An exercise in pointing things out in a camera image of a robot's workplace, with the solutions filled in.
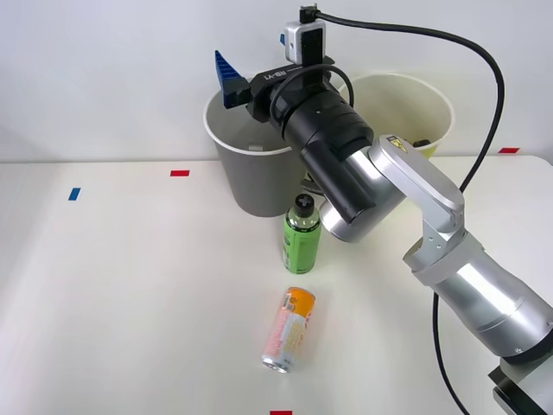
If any pale grey wrist camera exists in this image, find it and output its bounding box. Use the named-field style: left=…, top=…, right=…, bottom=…
left=283, top=20, right=328, bottom=67

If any orange and pink drink can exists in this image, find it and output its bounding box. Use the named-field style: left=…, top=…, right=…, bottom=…
left=261, top=285, right=317, bottom=374

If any short black cable loop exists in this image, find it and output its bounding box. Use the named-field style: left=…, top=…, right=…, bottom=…
left=275, top=63, right=356, bottom=114

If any grey plastic waste bin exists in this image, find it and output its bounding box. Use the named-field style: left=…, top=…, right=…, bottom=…
left=202, top=84, right=313, bottom=219

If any green label plastic bottle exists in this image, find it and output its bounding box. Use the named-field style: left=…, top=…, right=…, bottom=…
left=282, top=193, right=323, bottom=275

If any yellow-green plastic waste bin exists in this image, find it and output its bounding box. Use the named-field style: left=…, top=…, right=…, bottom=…
left=338, top=73, right=455, bottom=159

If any long black cable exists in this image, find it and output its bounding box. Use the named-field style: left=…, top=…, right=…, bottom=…
left=298, top=3, right=506, bottom=415

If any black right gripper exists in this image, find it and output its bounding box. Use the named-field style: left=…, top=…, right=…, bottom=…
left=213, top=34, right=338, bottom=122

